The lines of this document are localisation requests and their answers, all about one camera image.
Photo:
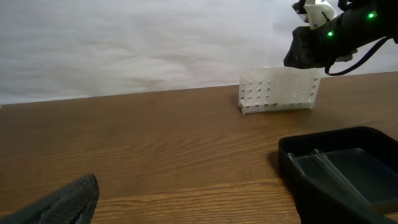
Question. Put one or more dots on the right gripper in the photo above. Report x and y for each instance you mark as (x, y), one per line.
(306, 48)

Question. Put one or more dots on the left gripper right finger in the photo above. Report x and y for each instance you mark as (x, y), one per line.
(326, 208)

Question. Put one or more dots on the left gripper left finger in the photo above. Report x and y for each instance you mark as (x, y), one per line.
(59, 205)

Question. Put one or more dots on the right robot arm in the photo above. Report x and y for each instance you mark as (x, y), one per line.
(357, 25)

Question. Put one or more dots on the clear test tube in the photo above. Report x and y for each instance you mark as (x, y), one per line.
(295, 160)
(335, 172)

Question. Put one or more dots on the white test tube rack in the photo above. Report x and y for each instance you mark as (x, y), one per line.
(280, 90)

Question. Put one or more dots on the black tray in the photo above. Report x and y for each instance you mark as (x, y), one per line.
(342, 138)

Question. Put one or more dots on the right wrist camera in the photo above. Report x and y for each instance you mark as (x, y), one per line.
(318, 12)

